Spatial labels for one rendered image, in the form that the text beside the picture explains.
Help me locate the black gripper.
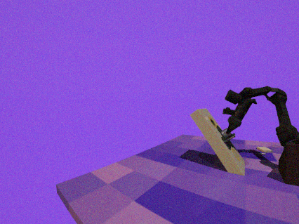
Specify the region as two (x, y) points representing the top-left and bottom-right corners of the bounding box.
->
(226, 106), (248, 134)

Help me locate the beige flat panel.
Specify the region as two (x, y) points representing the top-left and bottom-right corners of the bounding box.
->
(190, 109), (245, 176)

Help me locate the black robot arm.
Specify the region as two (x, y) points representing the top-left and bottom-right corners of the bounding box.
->
(223, 86), (299, 147)

